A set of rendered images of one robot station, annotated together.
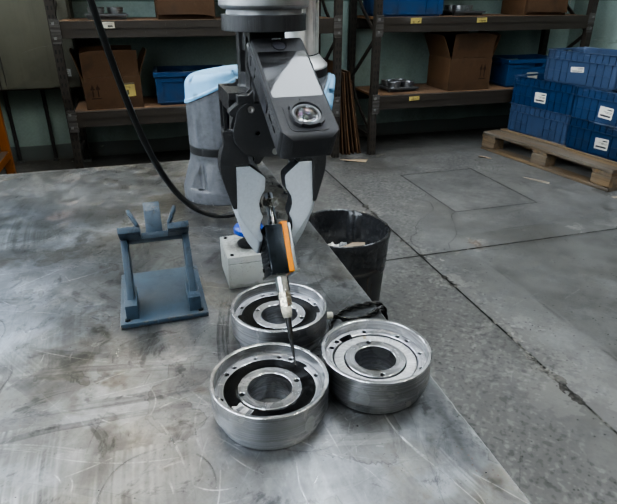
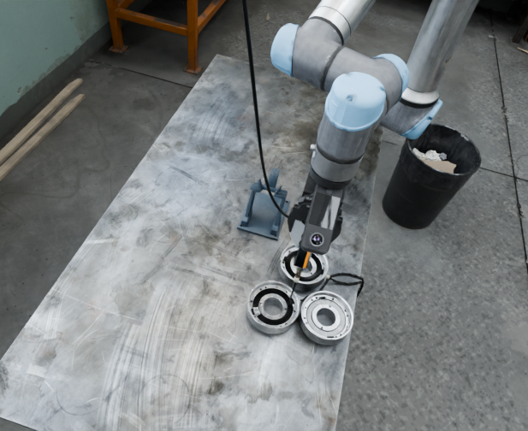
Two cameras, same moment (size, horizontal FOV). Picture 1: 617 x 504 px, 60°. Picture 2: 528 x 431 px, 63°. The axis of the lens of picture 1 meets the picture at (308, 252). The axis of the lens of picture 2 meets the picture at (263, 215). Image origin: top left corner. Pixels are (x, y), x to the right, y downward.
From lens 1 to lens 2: 0.46 m
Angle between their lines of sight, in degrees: 31
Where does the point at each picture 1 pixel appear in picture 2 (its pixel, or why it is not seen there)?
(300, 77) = (328, 215)
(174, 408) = (236, 287)
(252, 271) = not seen: hidden behind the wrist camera
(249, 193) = (298, 230)
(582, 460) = (502, 380)
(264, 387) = (274, 301)
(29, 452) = (180, 279)
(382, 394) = (314, 337)
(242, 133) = (301, 212)
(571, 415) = (522, 352)
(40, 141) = not seen: outside the picture
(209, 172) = not seen: hidden behind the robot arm
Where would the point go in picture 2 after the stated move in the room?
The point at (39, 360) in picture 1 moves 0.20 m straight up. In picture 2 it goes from (198, 230) to (198, 168)
